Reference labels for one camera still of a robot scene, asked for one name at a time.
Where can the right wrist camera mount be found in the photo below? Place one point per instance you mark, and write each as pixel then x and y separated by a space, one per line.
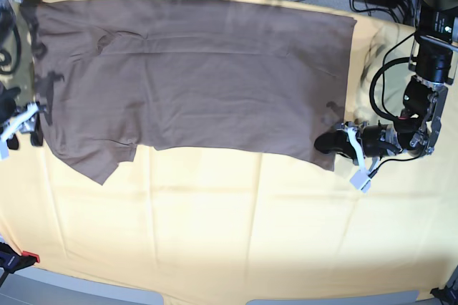
pixel 22 123

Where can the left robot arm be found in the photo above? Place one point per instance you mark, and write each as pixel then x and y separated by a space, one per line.
pixel 416 129

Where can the brown T-shirt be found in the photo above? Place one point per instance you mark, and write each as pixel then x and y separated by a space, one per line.
pixel 117 74

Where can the red black clamp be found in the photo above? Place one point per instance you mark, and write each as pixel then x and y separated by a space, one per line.
pixel 11 261

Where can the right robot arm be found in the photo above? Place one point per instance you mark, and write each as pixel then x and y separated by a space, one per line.
pixel 9 65

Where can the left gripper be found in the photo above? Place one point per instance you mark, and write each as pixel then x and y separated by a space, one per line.
pixel 377 141

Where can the yellow tablecloth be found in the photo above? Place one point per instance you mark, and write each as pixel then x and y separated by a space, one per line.
pixel 203 225

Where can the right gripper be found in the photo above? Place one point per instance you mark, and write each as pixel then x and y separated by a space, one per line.
pixel 36 135

